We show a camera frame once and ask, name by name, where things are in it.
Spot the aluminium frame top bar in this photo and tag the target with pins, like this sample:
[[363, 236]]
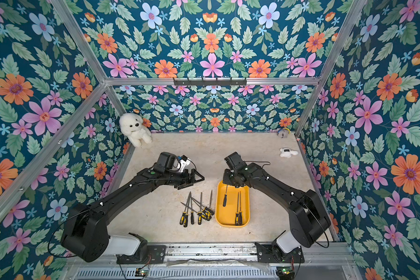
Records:
[[250, 81]]

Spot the small white plush toy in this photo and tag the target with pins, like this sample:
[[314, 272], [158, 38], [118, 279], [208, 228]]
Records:
[[288, 153]]

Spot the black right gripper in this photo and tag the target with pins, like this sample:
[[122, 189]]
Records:
[[229, 178]]

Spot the white plush bear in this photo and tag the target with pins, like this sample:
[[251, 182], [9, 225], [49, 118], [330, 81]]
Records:
[[132, 127]]

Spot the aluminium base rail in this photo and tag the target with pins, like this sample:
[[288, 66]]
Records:
[[221, 261]]

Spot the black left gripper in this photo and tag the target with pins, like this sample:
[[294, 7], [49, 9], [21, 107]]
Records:
[[187, 181]]

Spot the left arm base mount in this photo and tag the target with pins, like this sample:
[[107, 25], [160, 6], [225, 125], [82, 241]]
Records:
[[145, 252]]

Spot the yellow storage tray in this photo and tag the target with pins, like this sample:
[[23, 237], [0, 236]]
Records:
[[226, 215]]

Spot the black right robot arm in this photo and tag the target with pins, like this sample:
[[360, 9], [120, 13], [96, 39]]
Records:
[[308, 218]]

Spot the aluminium frame post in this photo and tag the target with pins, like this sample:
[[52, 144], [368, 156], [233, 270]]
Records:
[[84, 47], [351, 18]]

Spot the aluminium frame post left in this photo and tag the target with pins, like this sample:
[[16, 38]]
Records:
[[84, 47]]

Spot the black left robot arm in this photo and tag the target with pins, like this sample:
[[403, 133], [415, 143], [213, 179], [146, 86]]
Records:
[[85, 232]]

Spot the black hook rail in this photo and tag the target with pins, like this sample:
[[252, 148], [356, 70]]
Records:
[[203, 82]]

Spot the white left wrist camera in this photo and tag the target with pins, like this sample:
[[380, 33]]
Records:
[[183, 162]]

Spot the file tool yellow black handle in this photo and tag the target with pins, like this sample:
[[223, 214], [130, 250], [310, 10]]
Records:
[[191, 217], [208, 211], [225, 197], [237, 217], [204, 209], [240, 211], [183, 214], [187, 209], [200, 213], [200, 209]]

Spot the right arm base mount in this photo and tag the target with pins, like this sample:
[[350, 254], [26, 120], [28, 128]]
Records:
[[280, 253]]

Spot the aluminium frame post right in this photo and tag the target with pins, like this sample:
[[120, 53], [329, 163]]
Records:
[[351, 18]]

